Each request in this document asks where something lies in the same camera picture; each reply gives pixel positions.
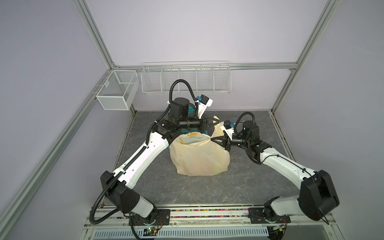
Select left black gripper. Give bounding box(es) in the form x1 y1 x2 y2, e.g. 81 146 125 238
179 112 220 134

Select banana print plastic bag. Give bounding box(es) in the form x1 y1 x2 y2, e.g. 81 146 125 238
170 130 230 177

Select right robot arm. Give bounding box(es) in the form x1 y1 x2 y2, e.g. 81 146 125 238
212 121 340 223

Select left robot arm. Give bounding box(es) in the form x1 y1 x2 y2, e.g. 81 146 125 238
101 95 217 223

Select teal plastic basket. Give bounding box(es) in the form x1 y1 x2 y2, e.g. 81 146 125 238
166 104 206 134

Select white vent grille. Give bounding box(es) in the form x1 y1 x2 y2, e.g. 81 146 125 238
93 226 269 240

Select white mesh box basket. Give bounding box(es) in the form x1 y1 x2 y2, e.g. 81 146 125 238
97 70 140 111

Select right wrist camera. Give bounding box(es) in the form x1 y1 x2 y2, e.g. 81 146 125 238
220 120 235 140

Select white wire wall rack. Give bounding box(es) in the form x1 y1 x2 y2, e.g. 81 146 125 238
141 61 232 95

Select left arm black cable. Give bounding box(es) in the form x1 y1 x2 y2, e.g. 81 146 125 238
88 79 197 226

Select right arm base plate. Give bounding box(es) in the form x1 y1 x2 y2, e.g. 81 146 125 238
248 207 291 224

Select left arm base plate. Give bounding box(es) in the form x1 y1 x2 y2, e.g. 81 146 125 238
131 209 171 226

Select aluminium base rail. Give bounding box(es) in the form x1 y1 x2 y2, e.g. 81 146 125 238
83 204 336 229

